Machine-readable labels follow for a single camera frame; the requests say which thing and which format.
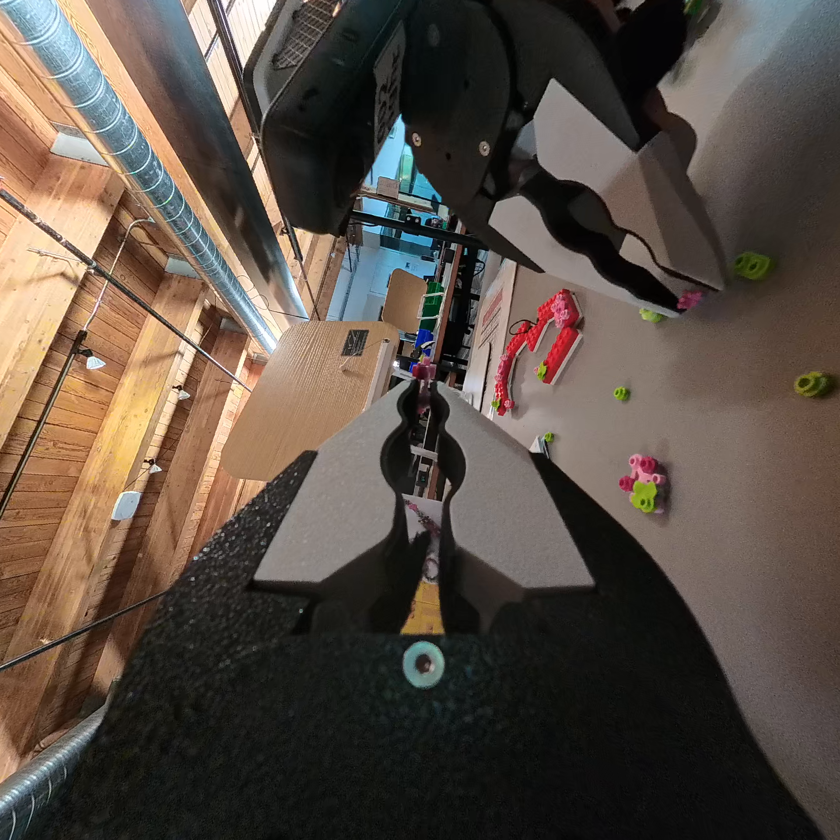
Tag white printed sheet red stripes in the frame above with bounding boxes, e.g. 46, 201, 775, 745
462, 259, 520, 412

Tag light wooden chair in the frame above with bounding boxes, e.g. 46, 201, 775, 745
220, 319, 401, 484
382, 267, 429, 337

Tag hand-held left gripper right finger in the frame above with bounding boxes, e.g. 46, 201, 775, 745
432, 382, 596, 632

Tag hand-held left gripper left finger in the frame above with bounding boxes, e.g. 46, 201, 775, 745
252, 378, 421, 632

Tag silver ribbed air duct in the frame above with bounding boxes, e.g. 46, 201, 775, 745
0, 704, 110, 840
0, 0, 280, 356

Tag thin black pole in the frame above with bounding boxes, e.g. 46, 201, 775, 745
0, 189, 254, 395

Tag black metal bar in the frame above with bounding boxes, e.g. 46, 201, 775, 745
350, 209, 492, 252

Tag grey steel beam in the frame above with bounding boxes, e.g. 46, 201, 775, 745
125, 0, 310, 320

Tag pink and green lego cluster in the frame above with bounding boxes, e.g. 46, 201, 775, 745
617, 454, 668, 515

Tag pink and yellow printed booklet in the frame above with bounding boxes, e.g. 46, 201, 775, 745
403, 499, 448, 636

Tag red and white lego assembly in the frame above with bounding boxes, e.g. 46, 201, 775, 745
491, 288, 584, 417

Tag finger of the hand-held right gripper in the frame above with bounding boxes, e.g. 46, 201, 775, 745
487, 176, 683, 320
533, 77, 727, 294

